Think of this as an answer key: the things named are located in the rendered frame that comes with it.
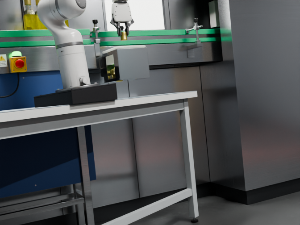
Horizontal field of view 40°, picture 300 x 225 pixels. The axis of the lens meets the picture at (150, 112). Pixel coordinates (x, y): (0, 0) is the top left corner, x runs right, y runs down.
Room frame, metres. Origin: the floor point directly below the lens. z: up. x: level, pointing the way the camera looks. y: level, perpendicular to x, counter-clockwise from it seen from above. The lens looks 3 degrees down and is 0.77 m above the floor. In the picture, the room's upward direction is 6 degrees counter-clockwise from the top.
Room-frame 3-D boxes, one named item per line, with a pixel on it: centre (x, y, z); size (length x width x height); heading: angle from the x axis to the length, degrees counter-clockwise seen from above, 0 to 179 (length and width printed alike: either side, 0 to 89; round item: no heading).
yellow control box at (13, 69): (2.01, 0.61, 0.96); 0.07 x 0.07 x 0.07; 27
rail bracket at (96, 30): (2.26, 0.25, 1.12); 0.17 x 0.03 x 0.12; 27
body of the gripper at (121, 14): (2.23, 0.10, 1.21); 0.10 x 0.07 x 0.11; 115
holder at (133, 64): (2.25, 0.12, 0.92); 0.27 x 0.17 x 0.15; 27
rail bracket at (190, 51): (2.55, -0.32, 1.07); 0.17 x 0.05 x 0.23; 27
